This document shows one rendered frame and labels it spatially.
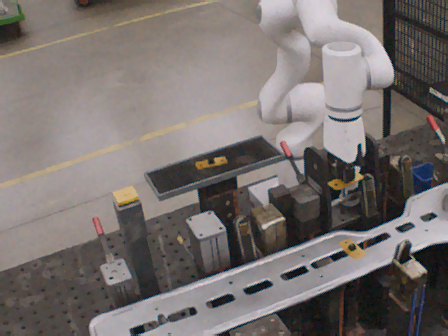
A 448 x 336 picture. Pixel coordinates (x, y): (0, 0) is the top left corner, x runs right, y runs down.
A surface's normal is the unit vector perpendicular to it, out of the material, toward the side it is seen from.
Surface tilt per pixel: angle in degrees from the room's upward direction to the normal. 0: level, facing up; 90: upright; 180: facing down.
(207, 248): 90
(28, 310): 0
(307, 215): 90
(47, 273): 0
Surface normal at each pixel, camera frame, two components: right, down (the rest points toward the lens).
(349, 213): -0.06, -0.83
